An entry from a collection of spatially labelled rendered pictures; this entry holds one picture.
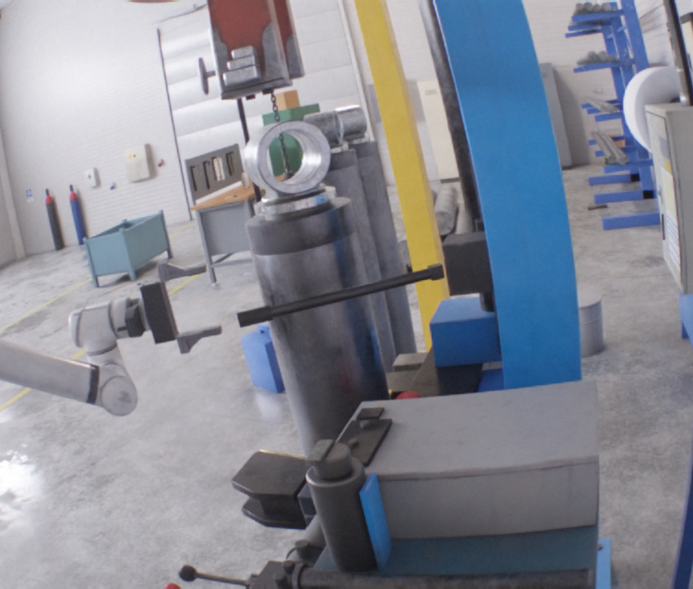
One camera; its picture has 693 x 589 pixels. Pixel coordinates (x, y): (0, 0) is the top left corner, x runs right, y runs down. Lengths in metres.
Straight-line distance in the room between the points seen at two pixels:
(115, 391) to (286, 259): 0.44
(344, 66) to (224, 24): 11.30
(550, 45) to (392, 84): 8.19
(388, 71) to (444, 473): 3.17
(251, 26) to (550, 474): 0.84
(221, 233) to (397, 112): 4.03
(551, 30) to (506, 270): 10.78
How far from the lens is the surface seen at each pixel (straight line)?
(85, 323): 1.47
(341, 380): 1.37
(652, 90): 1.66
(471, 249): 1.20
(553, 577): 0.82
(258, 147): 1.30
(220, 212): 7.48
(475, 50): 1.15
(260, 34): 1.13
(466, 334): 1.45
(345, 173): 2.66
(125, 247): 9.18
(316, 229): 1.28
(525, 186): 1.16
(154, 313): 1.44
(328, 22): 12.52
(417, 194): 3.91
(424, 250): 3.98
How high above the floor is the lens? 1.67
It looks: 14 degrees down
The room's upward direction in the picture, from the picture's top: 12 degrees counter-clockwise
